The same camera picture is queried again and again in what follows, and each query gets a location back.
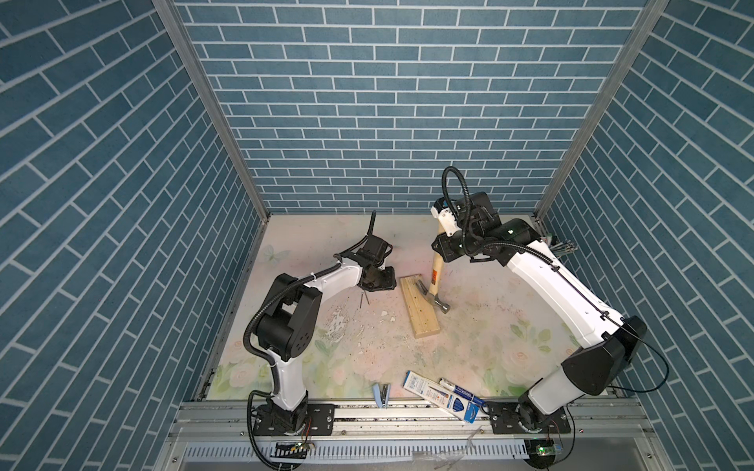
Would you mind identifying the steel claw hammer wooden handle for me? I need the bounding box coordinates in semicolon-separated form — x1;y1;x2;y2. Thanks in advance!
414;250;451;314

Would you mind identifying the wooden block with nails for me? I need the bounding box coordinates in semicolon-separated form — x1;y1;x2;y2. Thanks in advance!
399;275;441;339

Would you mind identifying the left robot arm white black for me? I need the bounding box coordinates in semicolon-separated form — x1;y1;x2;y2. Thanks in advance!
242;214;397;413

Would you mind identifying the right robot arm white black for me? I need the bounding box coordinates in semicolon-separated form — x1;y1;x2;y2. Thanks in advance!
429;166;648;429

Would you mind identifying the blue clip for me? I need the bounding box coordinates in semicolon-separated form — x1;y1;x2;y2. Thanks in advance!
372;383;391;408

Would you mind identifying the blue white tube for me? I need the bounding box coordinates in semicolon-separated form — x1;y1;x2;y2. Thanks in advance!
439;378;485;408

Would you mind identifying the blue white toothpaste box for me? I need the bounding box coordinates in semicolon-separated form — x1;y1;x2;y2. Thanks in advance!
403;371;480;424

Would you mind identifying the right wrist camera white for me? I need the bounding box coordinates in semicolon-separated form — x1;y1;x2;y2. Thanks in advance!
431;197;461;237

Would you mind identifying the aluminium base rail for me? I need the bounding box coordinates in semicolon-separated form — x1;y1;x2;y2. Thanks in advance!
155;396;672;470

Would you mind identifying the aluminium right corner post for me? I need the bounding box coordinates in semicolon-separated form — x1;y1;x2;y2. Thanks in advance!
533;0;669;221

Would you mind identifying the aluminium corner post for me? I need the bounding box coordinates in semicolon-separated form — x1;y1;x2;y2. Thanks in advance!
533;0;669;221
151;0;271;222

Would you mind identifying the aluminium left corner post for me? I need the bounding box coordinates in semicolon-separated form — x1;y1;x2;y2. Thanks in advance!
151;0;271;222

